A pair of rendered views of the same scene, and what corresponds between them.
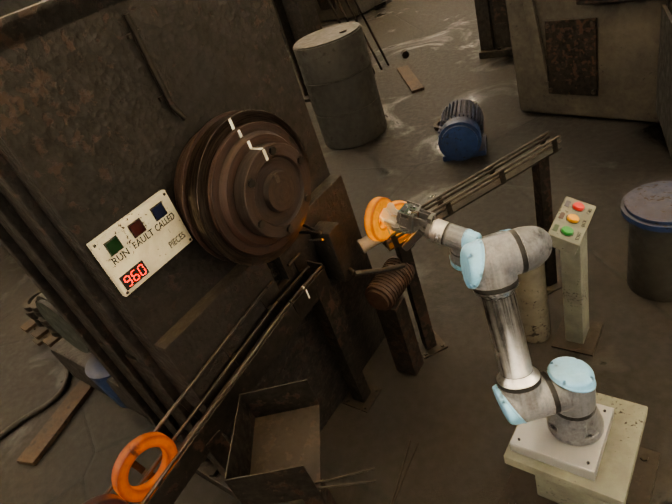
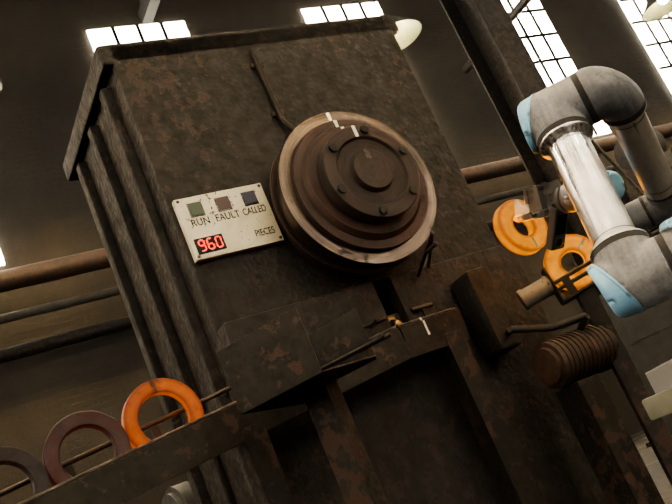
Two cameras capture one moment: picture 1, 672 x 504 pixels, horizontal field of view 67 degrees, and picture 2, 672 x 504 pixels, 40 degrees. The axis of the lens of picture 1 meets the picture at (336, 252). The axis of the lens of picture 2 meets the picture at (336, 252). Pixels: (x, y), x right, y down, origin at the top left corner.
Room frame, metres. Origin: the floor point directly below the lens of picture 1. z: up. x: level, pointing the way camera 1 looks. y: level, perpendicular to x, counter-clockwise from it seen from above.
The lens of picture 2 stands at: (-0.93, -0.25, 0.30)
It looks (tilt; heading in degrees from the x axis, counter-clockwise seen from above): 16 degrees up; 13
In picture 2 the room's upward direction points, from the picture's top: 24 degrees counter-clockwise
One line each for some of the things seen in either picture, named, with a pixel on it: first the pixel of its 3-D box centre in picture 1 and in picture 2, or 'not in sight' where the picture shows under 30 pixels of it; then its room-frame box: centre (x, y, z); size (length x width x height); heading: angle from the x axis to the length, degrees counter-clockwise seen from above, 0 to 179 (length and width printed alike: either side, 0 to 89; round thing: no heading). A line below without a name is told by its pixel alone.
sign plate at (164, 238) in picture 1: (144, 242); (228, 221); (1.30, 0.49, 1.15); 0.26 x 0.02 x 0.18; 134
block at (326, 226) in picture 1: (332, 251); (485, 313); (1.63, 0.01, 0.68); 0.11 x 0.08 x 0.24; 44
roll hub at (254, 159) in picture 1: (275, 190); (369, 173); (1.38, 0.10, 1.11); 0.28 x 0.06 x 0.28; 134
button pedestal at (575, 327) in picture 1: (575, 280); not in sight; (1.40, -0.83, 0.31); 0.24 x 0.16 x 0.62; 134
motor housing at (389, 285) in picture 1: (401, 318); (612, 427); (1.59, -0.16, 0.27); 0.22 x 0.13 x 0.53; 134
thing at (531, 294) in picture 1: (530, 289); not in sight; (1.49, -0.69, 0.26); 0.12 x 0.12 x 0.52
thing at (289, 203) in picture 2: (253, 188); (355, 190); (1.45, 0.17, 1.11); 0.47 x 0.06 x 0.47; 134
